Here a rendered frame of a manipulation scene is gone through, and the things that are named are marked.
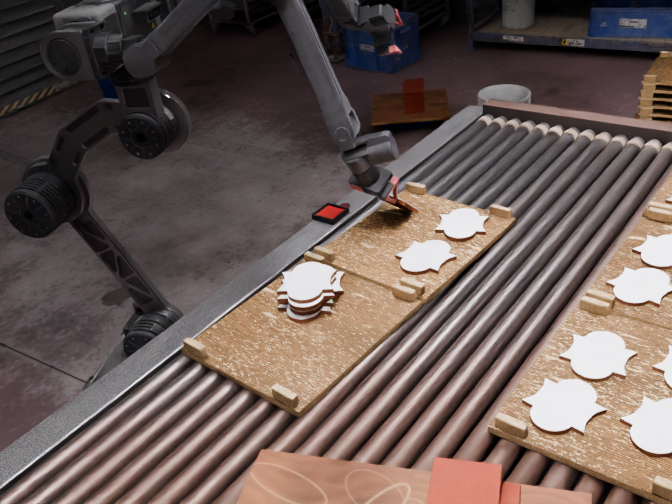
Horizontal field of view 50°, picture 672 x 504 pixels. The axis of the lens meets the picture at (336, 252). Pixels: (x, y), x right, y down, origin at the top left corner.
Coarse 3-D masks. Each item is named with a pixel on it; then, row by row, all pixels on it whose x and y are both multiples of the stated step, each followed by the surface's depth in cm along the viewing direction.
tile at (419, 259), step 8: (432, 240) 180; (440, 240) 180; (416, 248) 178; (424, 248) 178; (432, 248) 177; (440, 248) 177; (448, 248) 177; (400, 256) 176; (408, 256) 176; (416, 256) 175; (424, 256) 175; (432, 256) 174; (440, 256) 174; (448, 256) 174; (456, 256) 174; (400, 264) 173; (408, 264) 173; (416, 264) 172; (424, 264) 172; (432, 264) 172; (440, 264) 171; (408, 272) 171; (416, 272) 170; (424, 272) 171
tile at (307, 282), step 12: (300, 264) 169; (312, 264) 169; (288, 276) 166; (300, 276) 165; (312, 276) 165; (324, 276) 164; (288, 288) 162; (300, 288) 161; (312, 288) 161; (324, 288) 160; (300, 300) 158; (312, 300) 158
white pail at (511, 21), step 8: (504, 0) 581; (512, 0) 575; (520, 0) 573; (528, 0) 573; (504, 8) 584; (512, 8) 579; (520, 8) 576; (528, 8) 577; (504, 16) 588; (512, 16) 581; (520, 16) 579; (528, 16) 581; (504, 24) 591; (512, 24) 585; (520, 24) 583; (528, 24) 584
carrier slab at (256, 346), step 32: (352, 288) 169; (384, 288) 168; (224, 320) 164; (256, 320) 163; (288, 320) 162; (320, 320) 160; (352, 320) 159; (384, 320) 158; (224, 352) 155; (256, 352) 154; (288, 352) 152; (320, 352) 151; (352, 352) 150; (256, 384) 145; (288, 384) 144; (320, 384) 143
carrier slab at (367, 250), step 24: (408, 192) 206; (384, 216) 196; (408, 216) 194; (432, 216) 193; (336, 240) 188; (360, 240) 187; (384, 240) 185; (408, 240) 184; (480, 240) 180; (336, 264) 179; (360, 264) 177; (384, 264) 176; (456, 264) 173; (432, 288) 166
